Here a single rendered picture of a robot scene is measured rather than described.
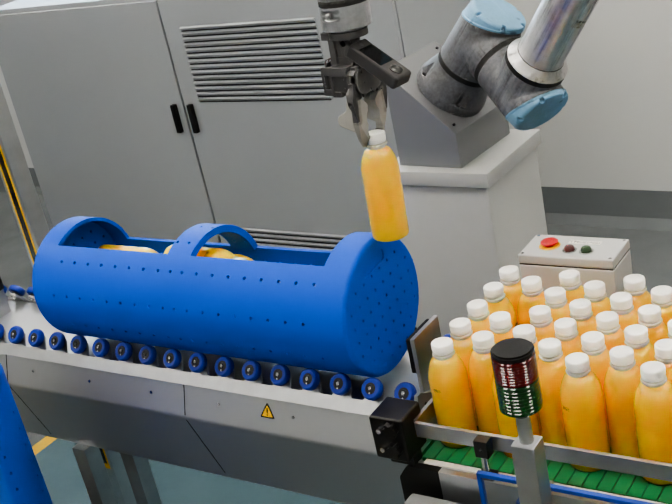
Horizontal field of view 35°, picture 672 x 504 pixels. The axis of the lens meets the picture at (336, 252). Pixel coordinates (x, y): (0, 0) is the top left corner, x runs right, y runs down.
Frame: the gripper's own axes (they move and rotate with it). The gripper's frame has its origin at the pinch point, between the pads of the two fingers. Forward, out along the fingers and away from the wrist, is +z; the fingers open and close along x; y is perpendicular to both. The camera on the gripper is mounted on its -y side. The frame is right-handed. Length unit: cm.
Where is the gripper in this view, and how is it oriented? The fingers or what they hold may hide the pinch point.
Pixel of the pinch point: (374, 136)
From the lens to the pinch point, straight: 199.0
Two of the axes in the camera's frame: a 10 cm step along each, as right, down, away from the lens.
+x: -6.2, 4.0, -6.8
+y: -7.7, -1.2, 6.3
